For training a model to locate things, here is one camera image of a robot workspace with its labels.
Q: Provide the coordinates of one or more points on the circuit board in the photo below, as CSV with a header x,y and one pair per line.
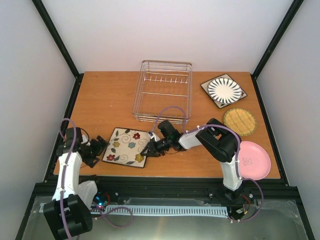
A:
x,y
102,199
245,207

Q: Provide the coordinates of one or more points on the wire metal dish rack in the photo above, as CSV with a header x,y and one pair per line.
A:
x,y
164,91

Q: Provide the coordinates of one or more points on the right black frame post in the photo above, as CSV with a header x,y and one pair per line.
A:
x,y
283,26

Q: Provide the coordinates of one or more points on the pink round plate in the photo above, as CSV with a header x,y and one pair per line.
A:
x,y
254,161

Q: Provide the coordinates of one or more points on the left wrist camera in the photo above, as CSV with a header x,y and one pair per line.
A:
x,y
78,134

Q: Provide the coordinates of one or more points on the left circuit board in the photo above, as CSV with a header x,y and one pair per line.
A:
x,y
102,199

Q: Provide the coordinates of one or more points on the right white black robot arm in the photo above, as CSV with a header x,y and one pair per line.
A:
x,y
220,141

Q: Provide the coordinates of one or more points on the left black frame post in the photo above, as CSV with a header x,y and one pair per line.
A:
x,y
47,20

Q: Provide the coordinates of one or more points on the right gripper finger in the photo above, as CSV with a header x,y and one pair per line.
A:
x,y
149,147
155,153

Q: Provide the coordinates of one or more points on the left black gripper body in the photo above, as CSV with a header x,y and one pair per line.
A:
x,y
92,152

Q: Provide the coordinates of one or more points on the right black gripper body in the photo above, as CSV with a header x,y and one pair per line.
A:
x,y
164,146

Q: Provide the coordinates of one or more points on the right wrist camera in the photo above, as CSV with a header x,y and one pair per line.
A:
x,y
169,132

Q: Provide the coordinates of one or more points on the square dark rimmed plate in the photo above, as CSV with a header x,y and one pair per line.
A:
x,y
219,105

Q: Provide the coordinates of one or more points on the round woven bamboo plate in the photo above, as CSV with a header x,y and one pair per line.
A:
x,y
240,121

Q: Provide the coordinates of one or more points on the black frame post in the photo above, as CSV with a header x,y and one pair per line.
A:
x,y
47,20
283,26

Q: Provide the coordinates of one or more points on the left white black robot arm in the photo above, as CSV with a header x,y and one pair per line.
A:
x,y
68,214

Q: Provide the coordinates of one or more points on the round striped white plate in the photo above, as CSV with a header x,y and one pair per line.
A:
x,y
224,90

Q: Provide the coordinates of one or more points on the right circuit board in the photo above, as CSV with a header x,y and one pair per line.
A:
x,y
245,207

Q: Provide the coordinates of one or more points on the grey slotted cable duct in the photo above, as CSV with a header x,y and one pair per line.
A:
x,y
167,211

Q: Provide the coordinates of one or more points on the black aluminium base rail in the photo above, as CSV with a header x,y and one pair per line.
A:
x,y
209,190

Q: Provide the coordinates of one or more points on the square floral plate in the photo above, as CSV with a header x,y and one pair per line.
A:
x,y
125,147

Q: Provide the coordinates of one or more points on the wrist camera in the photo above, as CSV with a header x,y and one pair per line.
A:
x,y
78,134
169,132

